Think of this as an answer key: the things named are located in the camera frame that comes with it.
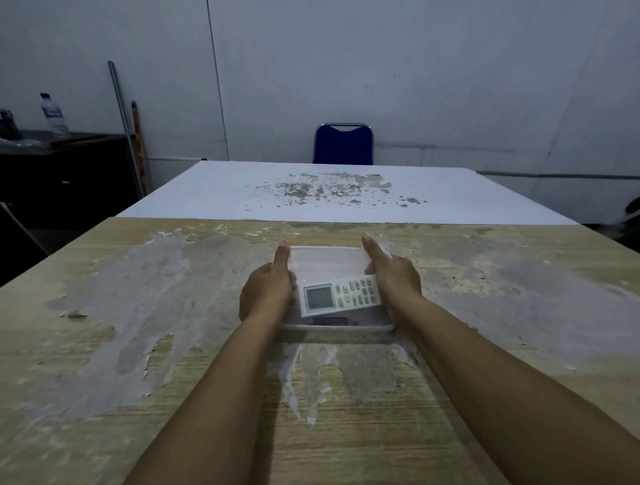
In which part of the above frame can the person's right hand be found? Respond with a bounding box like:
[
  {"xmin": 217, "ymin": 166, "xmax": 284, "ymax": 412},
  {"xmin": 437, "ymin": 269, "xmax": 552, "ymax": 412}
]
[{"xmin": 361, "ymin": 235, "xmax": 424, "ymax": 314}]

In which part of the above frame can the person's left hand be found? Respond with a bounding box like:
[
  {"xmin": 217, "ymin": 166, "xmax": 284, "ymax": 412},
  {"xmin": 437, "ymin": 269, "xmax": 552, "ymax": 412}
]
[{"xmin": 239, "ymin": 241, "xmax": 298, "ymax": 324}]

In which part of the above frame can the clear plastic container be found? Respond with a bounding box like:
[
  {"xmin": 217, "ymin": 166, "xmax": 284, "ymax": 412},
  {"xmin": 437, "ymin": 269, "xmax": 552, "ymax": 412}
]
[{"xmin": 278, "ymin": 245, "xmax": 398, "ymax": 333}]

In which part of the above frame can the person's right forearm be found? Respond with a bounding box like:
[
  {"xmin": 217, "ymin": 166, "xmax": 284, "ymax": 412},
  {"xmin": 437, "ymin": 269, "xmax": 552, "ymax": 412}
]
[{"xmin": 387, "ymin": 294, "xmax": 640, "ymax": 485}]

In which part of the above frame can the person's left forearm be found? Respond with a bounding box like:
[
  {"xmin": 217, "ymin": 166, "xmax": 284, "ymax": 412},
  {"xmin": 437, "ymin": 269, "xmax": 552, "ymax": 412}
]
[{"xmin": 122, "ymin": 312, "xmax": 288, "ymax": 485}]

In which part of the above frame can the white remote control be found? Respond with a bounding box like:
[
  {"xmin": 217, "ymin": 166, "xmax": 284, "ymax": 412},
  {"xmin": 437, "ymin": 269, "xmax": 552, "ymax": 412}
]
[{"xmin": 298, "ymin": 277, "xmax": 383, "ymax": 319}]

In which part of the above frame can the white table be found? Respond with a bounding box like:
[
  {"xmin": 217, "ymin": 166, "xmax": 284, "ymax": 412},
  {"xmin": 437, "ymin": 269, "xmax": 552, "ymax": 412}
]
[{"xmin": 115, "ymin": 160, "xmax": 583, "ymax": 226}]

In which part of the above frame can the blue chair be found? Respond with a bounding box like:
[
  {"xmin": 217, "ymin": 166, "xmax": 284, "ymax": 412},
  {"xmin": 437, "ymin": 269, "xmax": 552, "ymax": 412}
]
[{"xmin": 312, "ymin": 123, "xmax": 375, "ymax": 166}]

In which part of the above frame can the grey metal pole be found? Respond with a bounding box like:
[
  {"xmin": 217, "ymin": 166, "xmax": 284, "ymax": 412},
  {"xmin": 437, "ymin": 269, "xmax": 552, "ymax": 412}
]
[{"xmin": 108, "ymin": 61, "xmax": 147, "ymax": 198}]

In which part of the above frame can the dark cabinet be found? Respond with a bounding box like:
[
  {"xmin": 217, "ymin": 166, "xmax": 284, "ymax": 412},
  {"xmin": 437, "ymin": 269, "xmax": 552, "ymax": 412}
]
[{"xmin": 0, "ymin": 131, "xmax": 141, "ymax": 231}]

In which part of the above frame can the clear water bottle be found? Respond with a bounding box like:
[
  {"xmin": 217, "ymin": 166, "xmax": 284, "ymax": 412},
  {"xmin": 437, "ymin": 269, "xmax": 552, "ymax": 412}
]
[{"xmin": 39, "ymin": 92, "xmax": 70, "ymax": 139}]

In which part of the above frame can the dark object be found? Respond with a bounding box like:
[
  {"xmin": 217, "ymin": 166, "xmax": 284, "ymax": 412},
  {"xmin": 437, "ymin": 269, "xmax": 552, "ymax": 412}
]
[{"xmin": 0, "ymin": 108, "xmax": 23, "ymax": 142}]

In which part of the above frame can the red-handled stick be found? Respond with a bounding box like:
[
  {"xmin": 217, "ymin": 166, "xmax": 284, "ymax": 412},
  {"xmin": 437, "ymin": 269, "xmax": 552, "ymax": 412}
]
[{"xmin": 130, "ymin": 100, "xmax": 152, "ymax": 193}]

